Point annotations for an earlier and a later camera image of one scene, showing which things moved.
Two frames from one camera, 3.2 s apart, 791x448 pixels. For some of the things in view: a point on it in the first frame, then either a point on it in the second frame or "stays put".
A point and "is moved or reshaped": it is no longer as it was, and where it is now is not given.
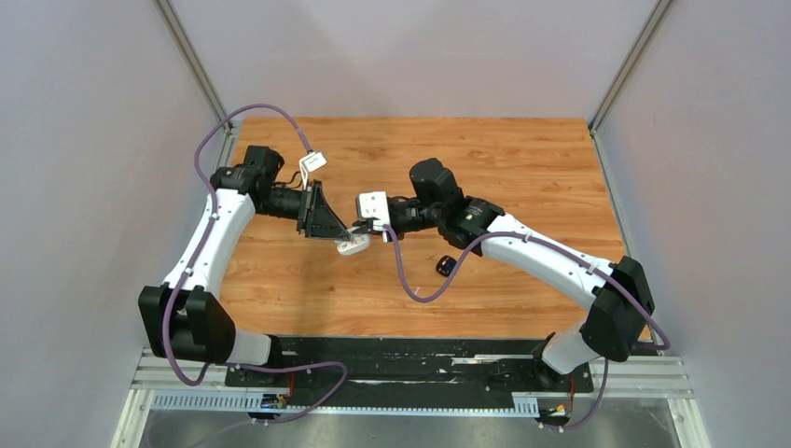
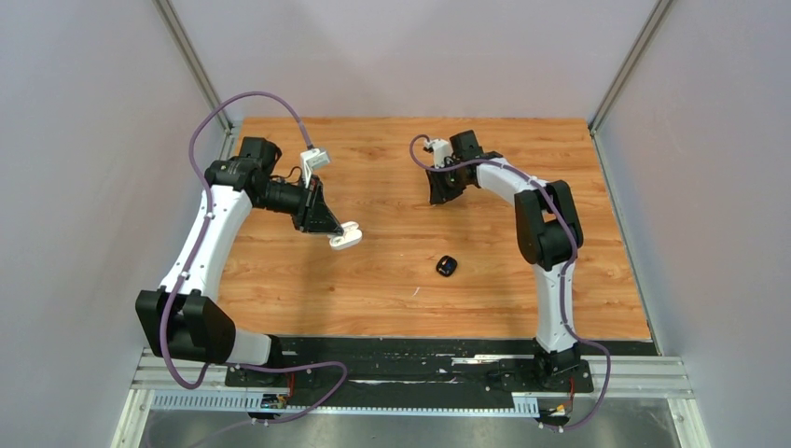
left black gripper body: [306, 201] stays put
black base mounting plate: [409, 364] stays put
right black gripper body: [410, 216] → [450, 183]
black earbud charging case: [445, 265] stays put
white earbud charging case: [355, 245] is moved or reshaped
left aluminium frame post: [192, 60] stays put
